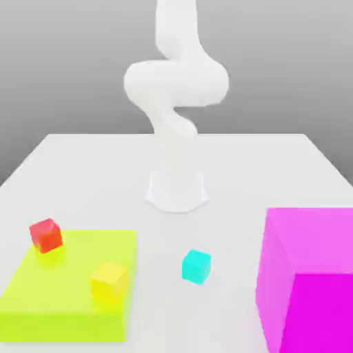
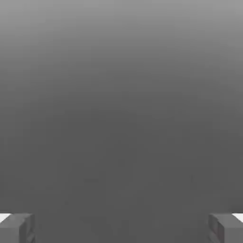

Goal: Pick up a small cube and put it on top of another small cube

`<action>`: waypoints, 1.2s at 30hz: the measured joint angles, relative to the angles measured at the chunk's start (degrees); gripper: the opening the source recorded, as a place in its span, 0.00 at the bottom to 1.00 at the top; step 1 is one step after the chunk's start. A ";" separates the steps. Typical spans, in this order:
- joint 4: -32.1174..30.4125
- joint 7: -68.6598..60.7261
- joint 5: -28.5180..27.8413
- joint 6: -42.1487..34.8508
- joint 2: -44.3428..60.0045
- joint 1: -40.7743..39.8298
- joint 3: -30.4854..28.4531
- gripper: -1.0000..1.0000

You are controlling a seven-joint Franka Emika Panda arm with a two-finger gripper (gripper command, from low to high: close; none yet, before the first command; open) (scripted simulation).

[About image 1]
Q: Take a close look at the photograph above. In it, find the small yellow cube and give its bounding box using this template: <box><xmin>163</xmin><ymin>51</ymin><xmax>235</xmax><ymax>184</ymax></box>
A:
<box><xmin>90</xmin><ymin>261</ymin><xmax>130</xmax><ymax>306</ymax></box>

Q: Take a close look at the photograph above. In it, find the large magenta box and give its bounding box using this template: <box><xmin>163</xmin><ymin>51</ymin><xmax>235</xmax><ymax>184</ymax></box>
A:
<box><xmin>254</xmin><ymin>207</ymin><xmax>353</xmax><ymax>353</ymax></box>

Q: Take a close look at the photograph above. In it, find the large yellow-green box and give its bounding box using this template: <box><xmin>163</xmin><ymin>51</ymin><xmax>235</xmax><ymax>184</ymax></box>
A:
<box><xmin>0</xmin><ymin>229</ymin><xmax>138</xmax><ymax>343</ymax></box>

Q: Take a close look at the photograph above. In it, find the small red cube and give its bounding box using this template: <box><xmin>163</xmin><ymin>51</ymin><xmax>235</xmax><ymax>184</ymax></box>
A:
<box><xmin>28</xmin><ymin>217</ymin><xmax>64</xmax><ymax>254</ymax></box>

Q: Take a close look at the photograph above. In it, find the small cyan cube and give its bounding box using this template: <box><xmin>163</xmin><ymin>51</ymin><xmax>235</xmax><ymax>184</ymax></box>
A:
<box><xmin>181</xmin><ymin>248</ymin><xmax>212</xmax><ymax>285</ymax></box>

